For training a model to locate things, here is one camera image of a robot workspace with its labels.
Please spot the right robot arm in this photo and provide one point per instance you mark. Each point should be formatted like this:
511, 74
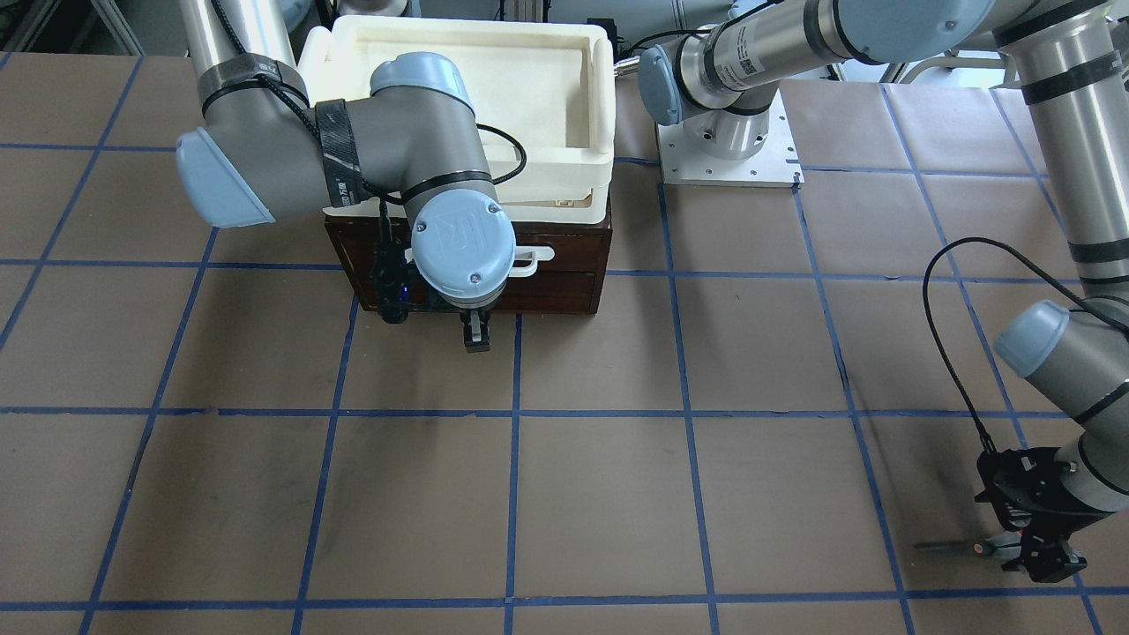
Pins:
267, 152

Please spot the white drawer handle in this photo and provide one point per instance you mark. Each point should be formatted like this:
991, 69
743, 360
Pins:
528, 258

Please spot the grey scissors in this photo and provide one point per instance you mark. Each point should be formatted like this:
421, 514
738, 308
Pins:
988, 547

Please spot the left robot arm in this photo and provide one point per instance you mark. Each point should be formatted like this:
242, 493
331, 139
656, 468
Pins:
1067, 61

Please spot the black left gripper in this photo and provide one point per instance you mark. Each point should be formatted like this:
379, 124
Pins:
1043, 554

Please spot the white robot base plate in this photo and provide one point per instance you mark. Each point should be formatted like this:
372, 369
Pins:
748, 144

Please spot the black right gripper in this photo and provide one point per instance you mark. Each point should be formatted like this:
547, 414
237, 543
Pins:
476, 333

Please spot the dark wooden drawer cabinet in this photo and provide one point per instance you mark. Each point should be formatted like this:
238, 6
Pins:
570, 283

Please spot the white plastic tray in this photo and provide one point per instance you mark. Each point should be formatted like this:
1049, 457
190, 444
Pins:
549, 85

